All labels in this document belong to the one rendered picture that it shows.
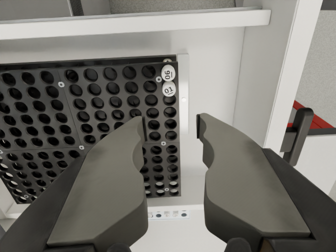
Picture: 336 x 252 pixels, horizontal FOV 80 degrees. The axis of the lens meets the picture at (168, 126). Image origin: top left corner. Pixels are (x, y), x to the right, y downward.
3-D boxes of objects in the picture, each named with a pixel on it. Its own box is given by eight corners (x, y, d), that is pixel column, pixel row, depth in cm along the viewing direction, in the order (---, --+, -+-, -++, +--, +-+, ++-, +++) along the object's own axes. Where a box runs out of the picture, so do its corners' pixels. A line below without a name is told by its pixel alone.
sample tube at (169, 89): (175, 79, 23) (178, 93, 19) (165, 83, 23) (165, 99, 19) (170, 68, 22) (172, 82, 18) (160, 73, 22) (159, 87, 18)
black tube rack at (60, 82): (174, 50, 24) (178, 62, 18) (178, 164, 33) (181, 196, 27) (-12, 60, 24) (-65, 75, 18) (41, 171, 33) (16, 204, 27)
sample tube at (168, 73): (173, 56, 21) (175, 67, 17) (173, 68, 22) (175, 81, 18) (161, 57, 21) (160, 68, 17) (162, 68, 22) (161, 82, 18)
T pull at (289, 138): (308, 105, 21) (317, 110, 20) (290, 161, 25) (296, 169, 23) (273, 106, 21) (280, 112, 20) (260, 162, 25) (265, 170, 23)
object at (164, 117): (177, 61, 19) (178, 62, 18) (180, 192, 28) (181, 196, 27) (157, 62, 19) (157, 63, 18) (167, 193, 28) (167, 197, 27)
